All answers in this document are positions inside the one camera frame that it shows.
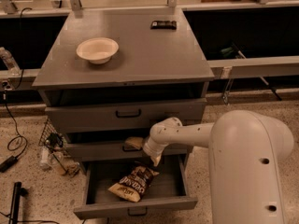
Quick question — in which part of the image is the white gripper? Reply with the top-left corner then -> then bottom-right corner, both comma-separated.
125,137 -> 164,167

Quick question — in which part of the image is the brown chip bag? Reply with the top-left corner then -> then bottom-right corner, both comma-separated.
108,164 -> 159,203

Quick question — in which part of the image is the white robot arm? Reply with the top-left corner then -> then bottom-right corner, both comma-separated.
125,110 -> 294,224

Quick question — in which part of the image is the grey top drawer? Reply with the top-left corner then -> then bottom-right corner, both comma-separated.
46,98 -> 206,133

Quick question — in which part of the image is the grey drawer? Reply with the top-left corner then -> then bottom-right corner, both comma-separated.
46,98 -> 206,133
65,134 -> 196,161
74,155 -> 197,219

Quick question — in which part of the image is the grey middle drawer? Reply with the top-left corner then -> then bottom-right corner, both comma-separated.
65,134 -> 196,161

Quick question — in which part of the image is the grey bottom drawer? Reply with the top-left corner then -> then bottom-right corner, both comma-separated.
74,155 -> 197,219

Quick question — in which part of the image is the grey drawer cabinet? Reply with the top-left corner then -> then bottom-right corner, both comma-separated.
32,7 -> 216,173

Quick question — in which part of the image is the clutter pile beside cabinet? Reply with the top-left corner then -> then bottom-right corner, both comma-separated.
38,133 -> 81,178

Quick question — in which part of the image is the black snack bar wrapper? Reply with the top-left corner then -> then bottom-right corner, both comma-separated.
150,21 -> 177,30

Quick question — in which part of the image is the green object in bin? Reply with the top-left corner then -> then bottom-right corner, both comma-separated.
221,47 -> 237,59

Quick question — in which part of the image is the black power adapter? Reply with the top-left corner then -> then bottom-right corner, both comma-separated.
0,156 -> 18,173

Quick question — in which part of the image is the clear plastic water bottle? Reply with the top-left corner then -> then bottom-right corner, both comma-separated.
0,47 -> 21,77

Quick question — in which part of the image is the wire mesh basket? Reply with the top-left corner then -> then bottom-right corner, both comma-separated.
38,119 -> 60,146

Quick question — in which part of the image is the grey metal rail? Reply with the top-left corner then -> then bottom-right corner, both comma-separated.
208,56 -> 299,79

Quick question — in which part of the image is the black stand post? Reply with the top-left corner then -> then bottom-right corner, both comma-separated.
8,182 -> 28,224

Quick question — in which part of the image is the black power cable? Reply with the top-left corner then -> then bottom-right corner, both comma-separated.
2,7 -> 33,159

